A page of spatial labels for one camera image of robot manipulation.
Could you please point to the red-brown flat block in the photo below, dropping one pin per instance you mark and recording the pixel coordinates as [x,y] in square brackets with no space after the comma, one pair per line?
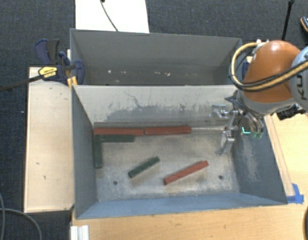
[185,172]
[118,131]
[167,130]

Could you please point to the black cylinder on white bracket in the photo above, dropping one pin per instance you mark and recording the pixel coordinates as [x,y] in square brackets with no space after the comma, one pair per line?
[291,112]

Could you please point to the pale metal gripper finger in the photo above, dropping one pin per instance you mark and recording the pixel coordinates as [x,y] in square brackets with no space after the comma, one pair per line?
[226,142]
[219,112]

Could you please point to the pale wood flat board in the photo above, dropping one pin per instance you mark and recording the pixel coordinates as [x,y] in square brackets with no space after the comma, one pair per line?
[48,146]

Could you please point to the grey metal bin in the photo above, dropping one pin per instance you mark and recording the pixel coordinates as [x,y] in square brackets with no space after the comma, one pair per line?
[168,184]

